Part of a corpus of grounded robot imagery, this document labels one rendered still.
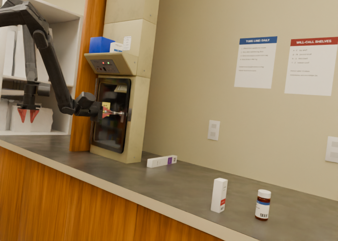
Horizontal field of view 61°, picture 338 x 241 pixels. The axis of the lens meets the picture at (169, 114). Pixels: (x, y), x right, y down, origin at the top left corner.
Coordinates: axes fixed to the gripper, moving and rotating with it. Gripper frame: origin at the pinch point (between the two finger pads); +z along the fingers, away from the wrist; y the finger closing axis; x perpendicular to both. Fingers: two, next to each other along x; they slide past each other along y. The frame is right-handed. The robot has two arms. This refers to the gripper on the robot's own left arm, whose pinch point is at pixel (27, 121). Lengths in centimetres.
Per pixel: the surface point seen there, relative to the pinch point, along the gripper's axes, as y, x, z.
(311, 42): 75, -119, -54
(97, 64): 25.6, -22.0, -35.0
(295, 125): 75, -117, -13
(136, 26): 33, -42, -56
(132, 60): 29, -46, -37
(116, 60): 24, -40, -37
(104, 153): 32.2, -27.5, 14.4
